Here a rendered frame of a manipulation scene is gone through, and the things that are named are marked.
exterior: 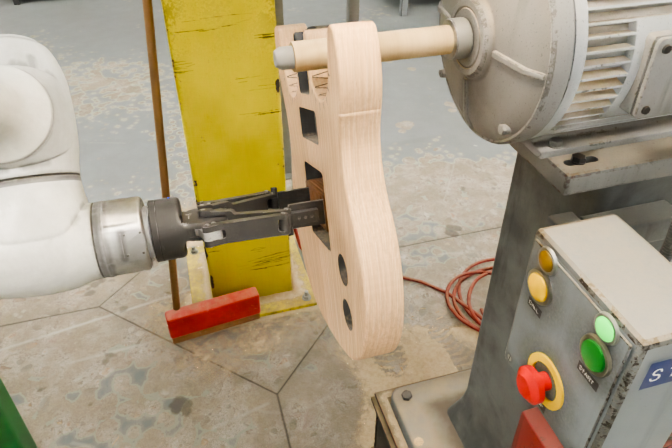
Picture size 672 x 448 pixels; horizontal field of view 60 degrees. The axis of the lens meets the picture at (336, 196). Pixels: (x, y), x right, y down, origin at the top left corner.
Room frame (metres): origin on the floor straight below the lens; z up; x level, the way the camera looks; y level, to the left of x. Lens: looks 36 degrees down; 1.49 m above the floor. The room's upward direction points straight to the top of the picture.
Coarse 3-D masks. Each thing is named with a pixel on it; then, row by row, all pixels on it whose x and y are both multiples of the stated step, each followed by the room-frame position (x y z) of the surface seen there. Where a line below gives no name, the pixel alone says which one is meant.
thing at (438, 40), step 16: (384, 32) 0.62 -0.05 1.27; (400, 32) 0.62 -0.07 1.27; (416, 32) 0.62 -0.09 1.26; (432, 32) 0.62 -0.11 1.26; (448, 32) 0.63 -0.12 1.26; (304, 48) 0.58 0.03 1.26; (320, 48) 0.58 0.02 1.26; (384, 48) 0.60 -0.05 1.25; (400, 48) 0.61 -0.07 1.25; (416, 48) 0.61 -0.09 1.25; (432, 48) 0.62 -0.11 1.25; (448, 48) 0.62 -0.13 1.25; (304, 64) 0.57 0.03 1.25; (320, 64) 0.58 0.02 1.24
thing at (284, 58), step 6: (282, 48) 0.58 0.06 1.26; (288, 48) 0.58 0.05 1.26; (276, 54) 0.58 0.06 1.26; (282, 54) 0.58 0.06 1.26; (288, 54) 0.58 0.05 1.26; (276, 60) 0.57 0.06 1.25; (282, 60) 0.57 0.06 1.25; (288, 60) 0.57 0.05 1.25; (294, 60) 0.58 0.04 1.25; (276, 66) 0.58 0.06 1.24; (282, 66) 0.57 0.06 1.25; (288, 66) 0.58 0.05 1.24; (294, 66) 0.58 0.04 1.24
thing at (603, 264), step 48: (576, 240) 0.44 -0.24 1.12; (624, 240) 0.44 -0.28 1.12; (528, 288) 0.44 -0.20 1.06; (576, 288) 0.39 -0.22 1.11; (624, 288) 0.37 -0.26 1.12; (528, 336) 0.43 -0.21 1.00; (576, 336) 0.37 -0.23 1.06; (624, 336) 0.33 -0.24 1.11; (576, 384) 0.35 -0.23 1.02; (624, 384) 0.31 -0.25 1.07; (576, 432) 0.33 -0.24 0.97; (624, 432) 0.32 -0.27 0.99
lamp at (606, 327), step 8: (600, 312) 0.35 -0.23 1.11; (600, 320) 0.34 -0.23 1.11; (608, 320) 0.34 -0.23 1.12; (600, 328) 0.34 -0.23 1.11; (608, 328) 0.34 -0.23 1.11; (616, 328) 0.33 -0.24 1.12; (600, 336) 0.34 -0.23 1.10; (608, 336) 0.33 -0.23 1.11; (616, 336) 0.33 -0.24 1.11; (608, 344) 0.33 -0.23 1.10
